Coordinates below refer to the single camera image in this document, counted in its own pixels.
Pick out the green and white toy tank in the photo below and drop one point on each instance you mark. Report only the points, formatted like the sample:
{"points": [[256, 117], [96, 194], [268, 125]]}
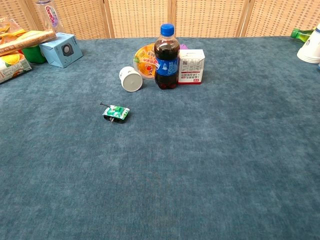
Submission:
{"points": [[117, 112]]}

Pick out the blue tablecloth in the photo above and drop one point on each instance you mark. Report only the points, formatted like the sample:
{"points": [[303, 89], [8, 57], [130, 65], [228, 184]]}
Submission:
{"points": [[160, 140]]}

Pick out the white paper cup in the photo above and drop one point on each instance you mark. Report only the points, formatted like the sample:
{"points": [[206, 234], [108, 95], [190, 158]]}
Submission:
{"points": [[131, 80]]}

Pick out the cola bottle with blue cap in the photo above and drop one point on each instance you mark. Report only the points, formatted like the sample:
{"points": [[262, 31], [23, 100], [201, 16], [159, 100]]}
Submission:
{"points": [[166, 62]]}

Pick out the orange fruit jelly cup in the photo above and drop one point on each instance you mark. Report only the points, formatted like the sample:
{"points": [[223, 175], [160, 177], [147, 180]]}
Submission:
{"points": [[145, 62]]}

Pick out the white and red carton box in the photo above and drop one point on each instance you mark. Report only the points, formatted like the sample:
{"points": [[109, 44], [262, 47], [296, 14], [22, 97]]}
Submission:
{"points": [[191, 67]]}

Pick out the purple object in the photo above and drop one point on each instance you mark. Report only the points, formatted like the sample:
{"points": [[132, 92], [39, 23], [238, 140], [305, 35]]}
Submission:
{"points": [[183, 46]]}

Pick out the woven bamboo folding screen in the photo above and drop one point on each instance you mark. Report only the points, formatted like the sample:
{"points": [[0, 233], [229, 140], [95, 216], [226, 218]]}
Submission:
{"points": [[160, 17]]}

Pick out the light blue speaker box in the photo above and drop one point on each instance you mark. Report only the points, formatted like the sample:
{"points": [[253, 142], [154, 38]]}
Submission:
{"points": [[62, 50]]}

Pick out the green plastic cup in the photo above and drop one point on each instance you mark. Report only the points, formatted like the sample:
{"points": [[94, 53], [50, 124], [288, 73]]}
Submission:
{"points": [[33, 53]]}

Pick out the clear plastic bottle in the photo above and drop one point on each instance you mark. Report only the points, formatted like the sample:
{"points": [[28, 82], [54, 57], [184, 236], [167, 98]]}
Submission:
{"points": [[48, 15]]}

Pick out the brown bread package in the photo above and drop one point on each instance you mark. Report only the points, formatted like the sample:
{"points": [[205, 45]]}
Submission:
{"points": [[25, 41]]}

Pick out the orange juice carton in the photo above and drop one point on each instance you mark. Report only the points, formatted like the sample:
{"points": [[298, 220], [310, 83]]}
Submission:
{"points": [[12, 67]]}

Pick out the green bottle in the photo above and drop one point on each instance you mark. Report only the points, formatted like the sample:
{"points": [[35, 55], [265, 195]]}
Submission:
{"points": [[301, 34]]}

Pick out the stack of white paper cups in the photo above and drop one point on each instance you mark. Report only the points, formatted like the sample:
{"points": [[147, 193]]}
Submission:
{"points": [[310, 46]]}

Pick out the orange snack bag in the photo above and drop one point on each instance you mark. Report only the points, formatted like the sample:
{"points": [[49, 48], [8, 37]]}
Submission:
{"points": [[10, 28]]}

